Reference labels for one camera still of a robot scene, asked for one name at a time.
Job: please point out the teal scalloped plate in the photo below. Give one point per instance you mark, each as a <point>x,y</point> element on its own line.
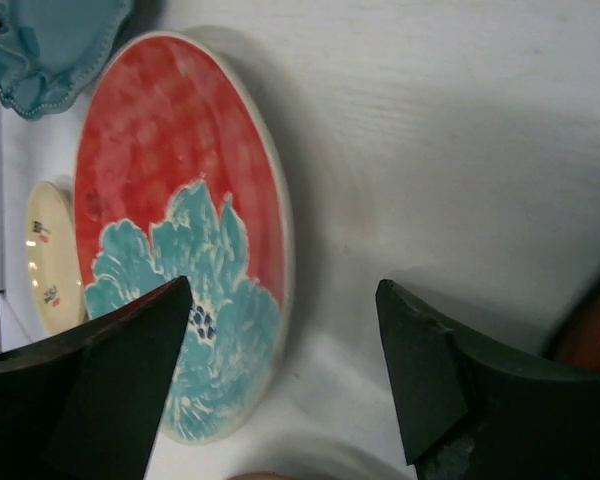
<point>51,50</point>

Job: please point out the cream plate with small flowers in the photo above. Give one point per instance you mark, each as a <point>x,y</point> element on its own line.
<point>52,263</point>

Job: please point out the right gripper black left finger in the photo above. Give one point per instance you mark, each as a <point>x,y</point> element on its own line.
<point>87,403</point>

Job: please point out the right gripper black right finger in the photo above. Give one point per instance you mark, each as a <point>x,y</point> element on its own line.
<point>471,407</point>

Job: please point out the red plate with teal flower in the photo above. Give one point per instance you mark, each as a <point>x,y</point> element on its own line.
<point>177,175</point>

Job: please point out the dark red rimmed plate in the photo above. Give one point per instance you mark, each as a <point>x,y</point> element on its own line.
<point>577,341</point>

